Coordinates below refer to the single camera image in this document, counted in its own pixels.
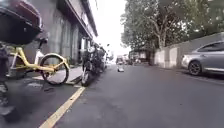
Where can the yellow bicycle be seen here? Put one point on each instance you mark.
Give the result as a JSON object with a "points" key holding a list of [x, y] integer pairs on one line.
{"points": [[25, 66]]}

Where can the vehicle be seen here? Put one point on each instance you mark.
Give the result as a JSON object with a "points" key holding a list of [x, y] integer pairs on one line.
{"points": [[119, 60]]}

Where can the scooter with black box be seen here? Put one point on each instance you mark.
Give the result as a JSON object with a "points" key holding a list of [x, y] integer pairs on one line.
{"points": [[20, 26]]}

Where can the row of parked motorcycles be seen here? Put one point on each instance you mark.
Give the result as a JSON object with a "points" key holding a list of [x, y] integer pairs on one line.
{"points": [[90, 63]]}

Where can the grey wall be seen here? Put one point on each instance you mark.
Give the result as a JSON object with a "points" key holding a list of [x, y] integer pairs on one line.
{"points": [[173, 55]]}

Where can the grey building with canopy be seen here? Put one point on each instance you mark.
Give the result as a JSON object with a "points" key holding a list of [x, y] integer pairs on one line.
{"points": [[63, 33]]}

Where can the row of trees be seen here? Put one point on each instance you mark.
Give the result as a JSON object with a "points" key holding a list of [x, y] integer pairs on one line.
{"points": [[160, 20]]}

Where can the grey car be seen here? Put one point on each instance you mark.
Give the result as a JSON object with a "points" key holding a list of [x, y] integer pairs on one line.
{"points": [[210, 58]]}

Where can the small robot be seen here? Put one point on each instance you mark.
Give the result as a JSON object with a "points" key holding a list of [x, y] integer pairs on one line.
{"points": [[120, 69]]}

